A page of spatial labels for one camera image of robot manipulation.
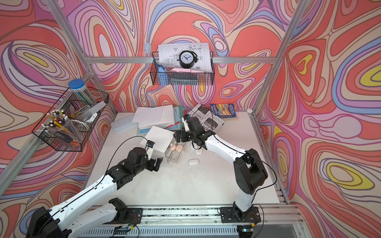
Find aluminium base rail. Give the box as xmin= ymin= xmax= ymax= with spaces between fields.
xmin=59 ymin=204 xmax=311 ymax=238

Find blue lid pencil jar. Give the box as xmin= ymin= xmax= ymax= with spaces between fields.
xmin=68 ymin=79 xmax=96 ymax=106

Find white drawer cabinet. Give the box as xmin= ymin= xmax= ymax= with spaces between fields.
xmin=144 ymin=126 xmax=174 ymax=159

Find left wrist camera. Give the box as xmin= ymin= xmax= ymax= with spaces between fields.
xmin=145 ymin=140 xmax=155 ymax=157

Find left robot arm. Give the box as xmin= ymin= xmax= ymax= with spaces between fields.
xmin=26 ymin=147 xmax=163 ymax=238

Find white drawing paper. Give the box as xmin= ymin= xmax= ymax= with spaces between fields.
xmin=158 ymin=43 xmax=213 ymax=72

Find stack of folders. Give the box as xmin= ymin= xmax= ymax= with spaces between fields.
xmin=141 ymin=106 xmax=184 ymax=131

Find white oblong earphone case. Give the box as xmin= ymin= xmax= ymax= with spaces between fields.
xmin=188 ymin=159 xmax=199 ymax=166

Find black wire side basket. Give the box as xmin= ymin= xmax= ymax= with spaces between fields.
xmin=32 ymin=87 xmax=109 ymax=152

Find folded newspaper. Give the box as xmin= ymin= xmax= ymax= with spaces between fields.
xmin=189 ymin=104 xmax=225 ymax=132

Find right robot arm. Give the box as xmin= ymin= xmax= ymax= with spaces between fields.
xmin=182 ymin=115 xmax=268 ymax=222

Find black alarm clock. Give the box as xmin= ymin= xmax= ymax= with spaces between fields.
xmin=178 ymin=51 xmax=198 ymax=69

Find white stapler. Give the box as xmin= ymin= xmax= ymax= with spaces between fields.
xmin=72 ymin=101 xmax=106 ymax=122

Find white book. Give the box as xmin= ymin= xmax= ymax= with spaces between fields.
xmin=132 ymin=105 xmax=175 ymax=130

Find blue magazine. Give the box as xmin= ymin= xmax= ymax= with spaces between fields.
xmin=210 ymin=104 xmax=237 ymax=120

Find black wire wall basket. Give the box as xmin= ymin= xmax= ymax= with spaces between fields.
xmin=150 ymin=51 xmax=215 ymax=86

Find clear plastic drawer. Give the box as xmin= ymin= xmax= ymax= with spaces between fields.
xmin=165 ymin=139 xmax=186 ymax=164

